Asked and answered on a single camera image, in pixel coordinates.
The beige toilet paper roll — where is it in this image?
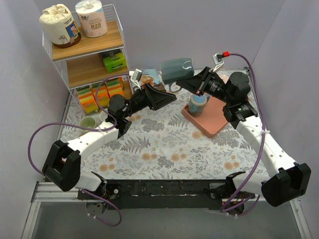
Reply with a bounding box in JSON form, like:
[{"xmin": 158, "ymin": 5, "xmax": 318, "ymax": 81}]
[{"xmin": 39, "ymin": 4, "xmax": 81, "ymax": 48}]

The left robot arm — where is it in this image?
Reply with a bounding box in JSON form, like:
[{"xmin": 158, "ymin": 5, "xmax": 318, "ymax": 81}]
[{"xmin": 42, "ymin": 84, "xmax": 176, "ymax": 199}]

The patterned blue mug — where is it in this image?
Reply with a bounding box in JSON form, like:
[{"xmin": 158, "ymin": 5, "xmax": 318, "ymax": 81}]
[{"xmin": 188, "ymin": 94, "xmax": 210, "ymax": 117}]

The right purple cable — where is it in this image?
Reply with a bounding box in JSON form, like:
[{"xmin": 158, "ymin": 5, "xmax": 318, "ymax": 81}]
[{"xmin": 220, "ymin": 52, "xmax": 267, "ymax": 216}]

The floral table mat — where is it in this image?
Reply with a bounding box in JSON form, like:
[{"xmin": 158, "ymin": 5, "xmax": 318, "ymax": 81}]
[{"xmin": 53, "ymin": 69, "xmax": 274, "ymax": 180}]

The left sponge pack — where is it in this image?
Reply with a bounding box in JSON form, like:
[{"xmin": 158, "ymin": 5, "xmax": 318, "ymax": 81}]
[{"xmin": 76, "ymin": 86, "xmax": 99, "ymax": 115}]

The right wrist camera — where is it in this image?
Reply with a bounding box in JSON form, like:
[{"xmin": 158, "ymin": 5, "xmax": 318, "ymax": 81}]
[{"xmin": 212, "ymin": 51, "xmax": 230, "ymax": 73}]

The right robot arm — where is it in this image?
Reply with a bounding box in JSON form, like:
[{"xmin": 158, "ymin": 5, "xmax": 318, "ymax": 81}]
[{"xmin": 176, "ymin": 67, "xmax": 311, "ymax": 207}]

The light blue mug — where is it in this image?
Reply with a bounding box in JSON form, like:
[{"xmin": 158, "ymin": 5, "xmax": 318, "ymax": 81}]
[{"xmin": 99, "ymin": 111, "xmax": 108, "ymax": 122}]

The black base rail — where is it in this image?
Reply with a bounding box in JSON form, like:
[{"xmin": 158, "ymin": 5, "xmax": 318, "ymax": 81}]
[{"xmin": 77, "ymin": 178, "xmax": 256, "ymax": 211}]

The pink mug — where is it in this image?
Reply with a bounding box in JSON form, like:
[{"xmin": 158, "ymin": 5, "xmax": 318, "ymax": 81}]
[{"xmin": 219, "ymin": 75, "xmax": 229, "ymax": 84}]

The dark teal mug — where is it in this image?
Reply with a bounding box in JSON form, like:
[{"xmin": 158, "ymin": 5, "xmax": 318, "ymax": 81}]
[{"xmin": 160, "ymin": 58, "xmax": 194, "ymax": 93}]

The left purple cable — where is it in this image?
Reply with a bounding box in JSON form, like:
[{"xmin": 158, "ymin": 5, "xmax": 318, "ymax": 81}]
[{"xmin": 27, "ymin": 72, "xmax": 137, "ymax": 227}]

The middle sponge pack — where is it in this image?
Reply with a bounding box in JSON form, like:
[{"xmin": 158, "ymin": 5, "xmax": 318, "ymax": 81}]
[{"xmin": 91, "ymin": 83, "xmax": 110, "ymax": 108}]

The white wire wooden shelf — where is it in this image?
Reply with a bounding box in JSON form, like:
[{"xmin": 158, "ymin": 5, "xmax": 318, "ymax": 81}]
[{"xmin": 42, "ymin": 4, "xmax": 130, "ymax": 108}]

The snack bag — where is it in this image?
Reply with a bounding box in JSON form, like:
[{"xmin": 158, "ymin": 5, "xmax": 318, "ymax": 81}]
[{"xmin": 139, "ymin": 69, "xmax": 166, "ymax": 92}]

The pink tray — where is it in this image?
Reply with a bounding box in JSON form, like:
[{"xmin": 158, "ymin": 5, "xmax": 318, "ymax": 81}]
[{"xmin": 181, "ymin": 74, "xmax": 251, "ymax": 139}]

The green mug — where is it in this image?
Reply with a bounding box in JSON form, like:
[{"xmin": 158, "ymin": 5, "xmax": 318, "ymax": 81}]
[{"xmin": 79, "ymin": 117, "xmax": 97, "ymax": 128}]

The purple cable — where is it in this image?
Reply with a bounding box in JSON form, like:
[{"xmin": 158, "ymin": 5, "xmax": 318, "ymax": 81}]
[
  {"xmin": 27, "ymin": 72, "xmax": 137, "ymax": 227},
  {"xmin": 220, "ymin": 52, "xmax": 267, "ymax": 216}
]

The green tissue box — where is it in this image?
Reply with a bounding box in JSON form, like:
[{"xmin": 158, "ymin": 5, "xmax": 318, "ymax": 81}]
[{"xmin": 99, "ymin": 50, "xmax": 127, "ymax": 73}]

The white toilet paper roll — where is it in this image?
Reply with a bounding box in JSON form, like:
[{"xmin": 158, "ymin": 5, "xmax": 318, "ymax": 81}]
[{"xmin": 75, "ymin": 0, "xmax": 108, "ymax": 38}]

